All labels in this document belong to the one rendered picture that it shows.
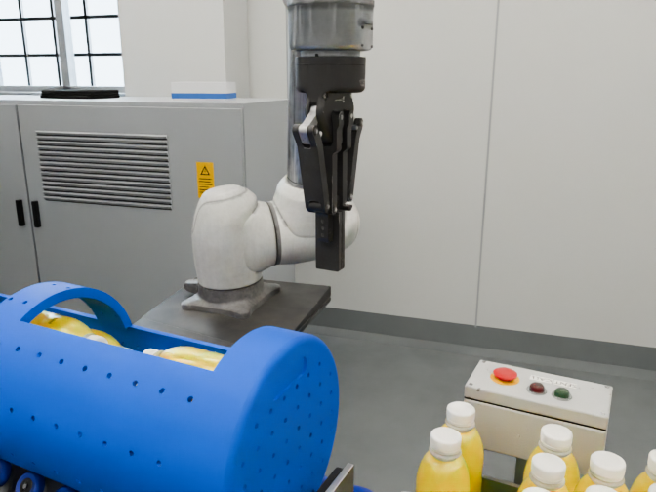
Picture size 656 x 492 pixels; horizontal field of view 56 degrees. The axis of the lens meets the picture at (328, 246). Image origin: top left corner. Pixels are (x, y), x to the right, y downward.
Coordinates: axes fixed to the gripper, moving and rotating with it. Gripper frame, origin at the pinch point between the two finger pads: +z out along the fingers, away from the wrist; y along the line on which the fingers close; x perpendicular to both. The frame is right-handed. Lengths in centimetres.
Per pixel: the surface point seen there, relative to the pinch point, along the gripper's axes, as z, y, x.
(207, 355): 17.6, -1.9, 17.2
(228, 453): 21.4, -13.9, 5.3
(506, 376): 25.7, 26.4, -16.6
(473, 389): 27.2, 22.8, -12.7
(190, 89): -13, 145, 138
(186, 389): 17.1, -10.8, 13.3
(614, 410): 137, 235, -34
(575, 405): 26.8, 24.2, -26.8
